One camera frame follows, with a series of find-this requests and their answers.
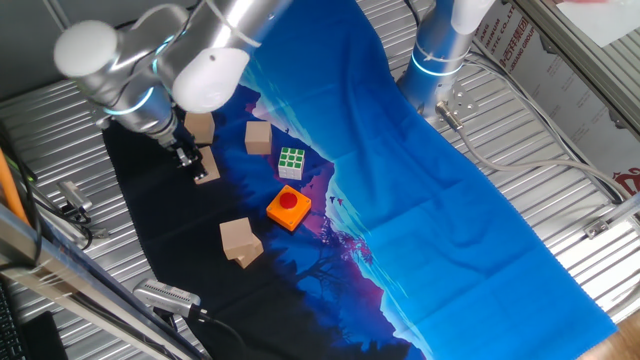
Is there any black flat slab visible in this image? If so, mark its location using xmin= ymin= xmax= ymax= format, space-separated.
xmin=19 ymin=309 xmax=70 ymax=360

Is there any orange box with red button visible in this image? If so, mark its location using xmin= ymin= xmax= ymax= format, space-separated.
xmin=265 ymin=184 xmax=313 ymax=233

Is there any white panel with red print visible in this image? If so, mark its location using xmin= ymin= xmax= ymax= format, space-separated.
xmin=469 ymin=7 xmax=640 ymax=199

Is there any grey cable with metal connector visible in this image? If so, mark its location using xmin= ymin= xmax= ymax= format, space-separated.
xmin=434 ymin=99 xmax=634 ymax=204

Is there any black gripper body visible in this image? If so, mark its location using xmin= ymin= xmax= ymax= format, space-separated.
xmin=168 ymin=134 xmax=202 ymax=159

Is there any black keyboard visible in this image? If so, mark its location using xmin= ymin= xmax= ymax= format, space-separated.
xmin=0 ymin=279 xmax=29 ymax=360

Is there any small silver camera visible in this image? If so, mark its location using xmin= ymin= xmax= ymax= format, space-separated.
xmin=56 ymin=179 xmax=95 ymax=214

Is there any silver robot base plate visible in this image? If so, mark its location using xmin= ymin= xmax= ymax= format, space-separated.
xmin=419 ymin=77 xmax=480 ymax=132

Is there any black camera cable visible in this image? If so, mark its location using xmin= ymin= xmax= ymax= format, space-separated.
xmin=192 ymin=307 xmax=254 ymax=360

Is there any aluminium frame beam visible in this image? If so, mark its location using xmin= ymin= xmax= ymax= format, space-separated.
xmin=509 ymin=0 xmax=640 ymax=136
xmin=0 ymin=202 xmax=209 ymax=360

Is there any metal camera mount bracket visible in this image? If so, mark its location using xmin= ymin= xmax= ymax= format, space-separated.
xmin=69 ymin=207 xmax=110 ymax=241

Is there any green faced puzzle cube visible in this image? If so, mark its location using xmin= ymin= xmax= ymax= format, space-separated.
xmin=277 ymin=146 xmax=307 ymax=182

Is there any aluminium profile with bracket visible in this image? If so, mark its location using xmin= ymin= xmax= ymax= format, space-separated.
xmin=582 ymin=192 xmax=640 ymax=241

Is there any orange tube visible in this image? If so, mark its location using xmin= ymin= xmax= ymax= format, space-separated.
xmin=0 ymin=148 xmax=30 ymax=226

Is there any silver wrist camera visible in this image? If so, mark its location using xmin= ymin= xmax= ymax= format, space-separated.
xmin=92 ymin=107 xmax=114 ymax=132

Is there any blue black landscape cloth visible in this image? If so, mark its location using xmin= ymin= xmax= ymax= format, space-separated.
xmin=101 ymin=0 xmax=620 ymax=360

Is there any plain wooden cube block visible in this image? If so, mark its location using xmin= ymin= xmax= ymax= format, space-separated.
xmin=193 ymin=145 xmax=222 ymax=186
xmin=233 ymin=234 xmax=265 ymax=270
xmin=244 ymin=120 xmax=274 ymax=156
xmin=218 ymin=216 xmax=256 ymax=261
xmin=183 ymin=111 xmax=217 ymax=145

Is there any thin metal pole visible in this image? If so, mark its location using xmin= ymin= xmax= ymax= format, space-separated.
xmin=41 ymin=0 xmax=71 ymax=32

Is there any silver ribbed depth camera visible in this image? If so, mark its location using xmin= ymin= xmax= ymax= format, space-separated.
xmin=132 ymin=278 xmax=203 ymax=320

